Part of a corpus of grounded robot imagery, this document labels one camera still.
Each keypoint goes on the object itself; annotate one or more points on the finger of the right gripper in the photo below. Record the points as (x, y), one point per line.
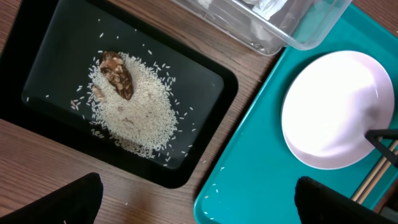
(383, 140)

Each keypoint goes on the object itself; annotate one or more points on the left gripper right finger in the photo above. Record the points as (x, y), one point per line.
(319, 204)

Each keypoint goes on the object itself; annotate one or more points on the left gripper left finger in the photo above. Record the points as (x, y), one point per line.
(77, 202)

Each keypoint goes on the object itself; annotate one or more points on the wooden chopstick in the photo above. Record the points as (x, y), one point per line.
(358, 192)
(374, 178)

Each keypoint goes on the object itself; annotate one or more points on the large white plate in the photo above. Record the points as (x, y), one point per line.
(332, 104)

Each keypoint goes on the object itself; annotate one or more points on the pile of rice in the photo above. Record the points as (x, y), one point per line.
(148, 124)

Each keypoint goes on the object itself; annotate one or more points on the brown food scrap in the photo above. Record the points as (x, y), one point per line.
(114, 69)

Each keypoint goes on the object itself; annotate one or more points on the teal serving tray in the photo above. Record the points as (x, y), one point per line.
(254, 180)

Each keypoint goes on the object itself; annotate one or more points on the black plastic tray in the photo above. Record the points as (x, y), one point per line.
(45, 65)

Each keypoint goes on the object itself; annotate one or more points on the clear plastic bin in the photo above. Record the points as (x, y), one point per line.
(266, 26)

